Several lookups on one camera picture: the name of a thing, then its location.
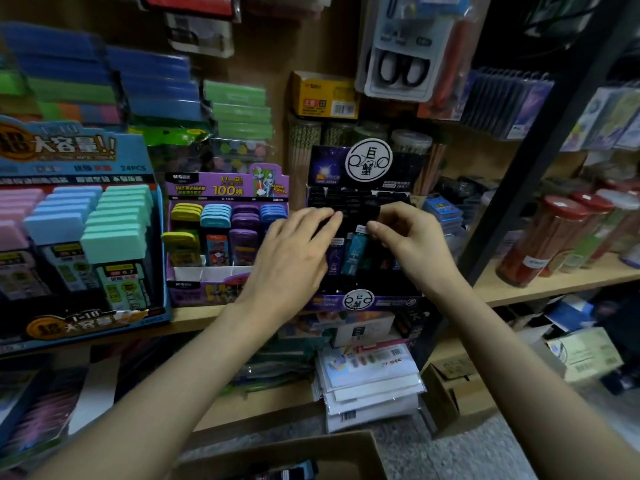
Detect red cylinder containers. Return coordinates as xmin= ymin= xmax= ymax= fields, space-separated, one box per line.
xmin=497 ymin=179 xmax=640 ymax=288

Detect yellow carton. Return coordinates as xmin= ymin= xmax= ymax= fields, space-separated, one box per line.
xmin=290 ymin=71 xmax=359 ymax=119

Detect blue display box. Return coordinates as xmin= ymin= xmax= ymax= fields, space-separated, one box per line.
xmin=0 ymin=117 xmax=171 ymax=356

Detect black red hanging package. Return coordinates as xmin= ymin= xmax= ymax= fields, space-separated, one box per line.
xmin=140 ymin=0 xmax=241 ymax=21

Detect person's left hand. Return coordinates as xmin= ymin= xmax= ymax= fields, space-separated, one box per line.
xmin=240 ymin=207 xmax=344 ymax=321

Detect wooden shelf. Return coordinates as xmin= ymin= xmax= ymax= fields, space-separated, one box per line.
xmin=0 ymin=0 xmax=640 ymax=441

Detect stack of white packets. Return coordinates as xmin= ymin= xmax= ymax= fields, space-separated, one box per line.
xmin=318 ymin=343 xmax=423 ymax=433

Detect brown cardboard box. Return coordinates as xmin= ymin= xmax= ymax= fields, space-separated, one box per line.
xmin=170 ymin=429 xmax=389 ymax=480

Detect purple display box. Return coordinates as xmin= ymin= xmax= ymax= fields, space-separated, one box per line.
xmin=163 ymin=165 xmax=291 ymax=306

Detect row of dark blue refills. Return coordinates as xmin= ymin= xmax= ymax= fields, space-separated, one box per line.
xmin=460 ymin=69 xmax=556 ymax=141

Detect person's left forearm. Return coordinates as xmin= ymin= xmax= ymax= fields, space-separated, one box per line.
xmin=35 ymin=299 xmax=271 ymax=480

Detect person's right forearm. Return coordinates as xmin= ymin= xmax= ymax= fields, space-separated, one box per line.
xmin=430 ymin=275 xmax=640 ymax=480

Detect stack of blue packets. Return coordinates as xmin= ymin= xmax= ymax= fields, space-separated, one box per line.
xmin=0 ymin=21 xmax=206 ymax=124

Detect small open brown carton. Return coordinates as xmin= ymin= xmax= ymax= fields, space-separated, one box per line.
xmin=422 ymin=355 xmax=496 ymax=436

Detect person's right hand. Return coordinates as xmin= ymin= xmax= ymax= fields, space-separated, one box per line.
xmin=367 ymin=201 xmax=461 ymax=296

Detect hanging white blister package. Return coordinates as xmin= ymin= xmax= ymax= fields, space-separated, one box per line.
xmin=362 ymin=0 xmax=481 ymax=101

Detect stack of green packets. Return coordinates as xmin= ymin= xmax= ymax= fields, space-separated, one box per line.
xmin=203 ymin=79 xmax=274 ymax=144

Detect black and white display box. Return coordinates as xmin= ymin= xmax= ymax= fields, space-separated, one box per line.
xmin=305 ymin=139 xmax=441 ymax=314

